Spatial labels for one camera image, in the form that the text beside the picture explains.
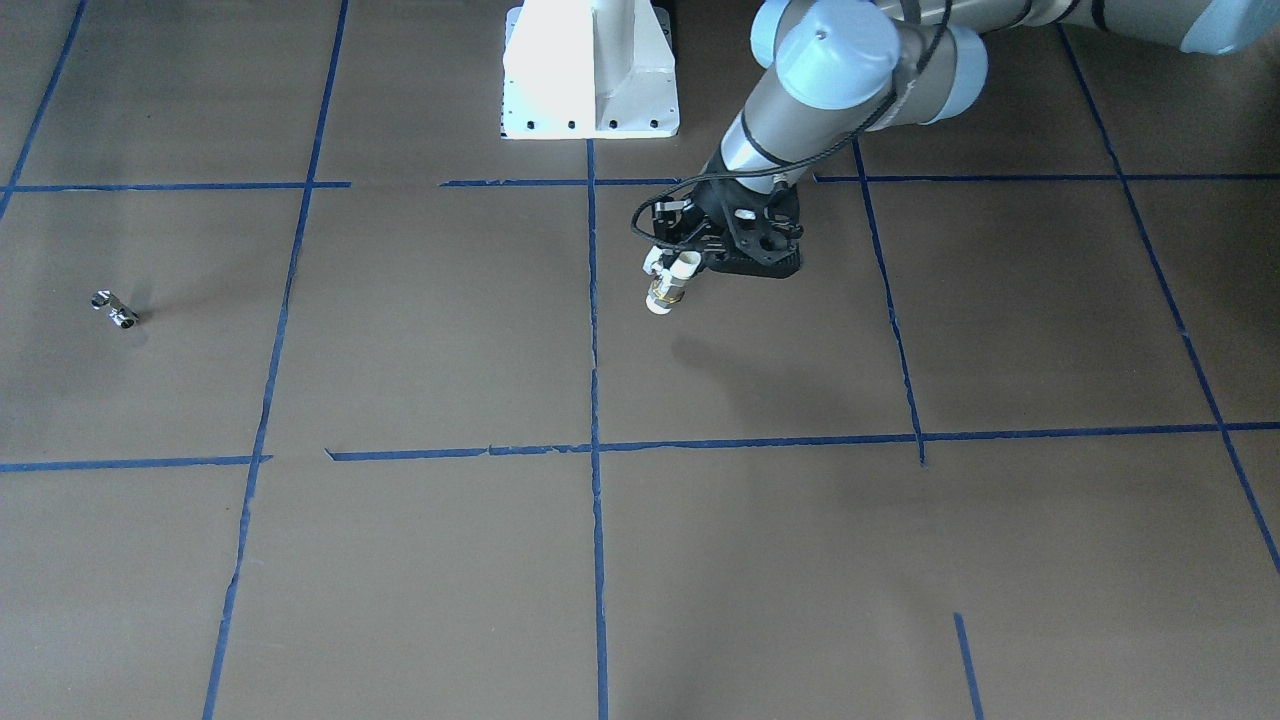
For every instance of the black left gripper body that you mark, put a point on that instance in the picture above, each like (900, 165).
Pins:
(709, 208)

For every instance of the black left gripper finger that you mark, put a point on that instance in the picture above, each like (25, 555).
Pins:
(685, 266)
(655, 260)

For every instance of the white PPR valve brass fitting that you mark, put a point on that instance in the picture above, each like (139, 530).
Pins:
(663, 295)

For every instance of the small metal pipe fitting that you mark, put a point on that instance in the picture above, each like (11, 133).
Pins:
(121, 315)

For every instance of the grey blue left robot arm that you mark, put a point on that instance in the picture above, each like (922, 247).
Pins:
(834, 70)

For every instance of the white camera post with base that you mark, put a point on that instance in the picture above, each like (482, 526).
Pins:
(589, 69)

